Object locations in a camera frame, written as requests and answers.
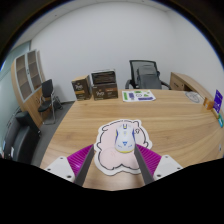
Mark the wooden side desk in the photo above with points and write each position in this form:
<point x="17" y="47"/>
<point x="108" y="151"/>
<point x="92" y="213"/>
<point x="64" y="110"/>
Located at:
<point x="186" y="82"/>

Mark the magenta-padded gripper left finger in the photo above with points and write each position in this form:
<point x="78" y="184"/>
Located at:
<point x="61" y="166"/>

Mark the black leather sofa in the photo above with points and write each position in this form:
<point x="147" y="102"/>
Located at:
<point x="20" y="140"/>

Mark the grey mesh office chair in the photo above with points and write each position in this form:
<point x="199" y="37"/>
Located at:
<point x="147" y="76"/>

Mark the wooden shelf unit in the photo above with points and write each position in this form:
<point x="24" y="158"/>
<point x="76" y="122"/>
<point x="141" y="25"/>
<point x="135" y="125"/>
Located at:
<point x="28" y="83"/>

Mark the tall brown cardboard box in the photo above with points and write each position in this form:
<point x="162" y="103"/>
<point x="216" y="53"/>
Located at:
<point x="81" y="88"/>

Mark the white and blue computer mouse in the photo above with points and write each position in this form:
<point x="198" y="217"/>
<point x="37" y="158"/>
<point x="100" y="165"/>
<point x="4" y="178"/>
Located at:
<point x="124" y="138"/>

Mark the white green printed mouse pad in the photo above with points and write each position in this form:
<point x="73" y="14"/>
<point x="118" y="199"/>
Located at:
<point x="138" y="95"/>

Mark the purple upright package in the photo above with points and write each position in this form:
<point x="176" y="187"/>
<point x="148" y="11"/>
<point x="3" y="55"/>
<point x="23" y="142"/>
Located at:
<point x="218" y="100"/>

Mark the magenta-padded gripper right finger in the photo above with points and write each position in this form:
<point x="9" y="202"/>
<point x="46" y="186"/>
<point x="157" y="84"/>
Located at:
<point x="166" y="165"/>

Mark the dark flat cardboard box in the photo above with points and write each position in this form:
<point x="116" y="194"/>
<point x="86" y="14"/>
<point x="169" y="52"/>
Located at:
<point x="103" y="77"/>

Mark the pink animal-shaped mouse pad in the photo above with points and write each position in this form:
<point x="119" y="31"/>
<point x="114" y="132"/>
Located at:
<point x="108" y="156"/>

